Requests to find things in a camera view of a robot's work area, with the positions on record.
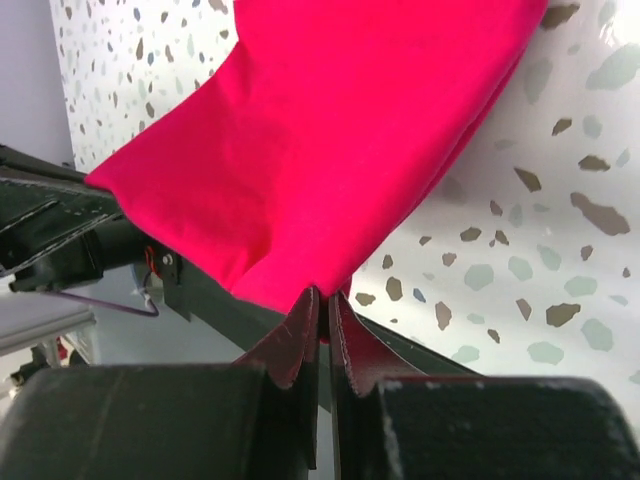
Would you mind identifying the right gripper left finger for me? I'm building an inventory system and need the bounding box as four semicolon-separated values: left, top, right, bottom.
0;285;321;480

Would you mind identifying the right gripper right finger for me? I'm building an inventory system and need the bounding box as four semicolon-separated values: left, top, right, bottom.
328;295;639;479

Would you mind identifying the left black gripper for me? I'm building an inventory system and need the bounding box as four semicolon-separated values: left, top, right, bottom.
1;145;180;293

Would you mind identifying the crimson red t-shirt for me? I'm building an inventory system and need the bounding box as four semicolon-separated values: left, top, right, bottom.
86;1;547;314

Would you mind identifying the aluminium frame rail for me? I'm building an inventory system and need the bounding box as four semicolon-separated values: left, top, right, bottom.
0;293;95;356

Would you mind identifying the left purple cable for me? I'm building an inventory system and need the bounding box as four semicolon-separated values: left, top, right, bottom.
49;287;161;319

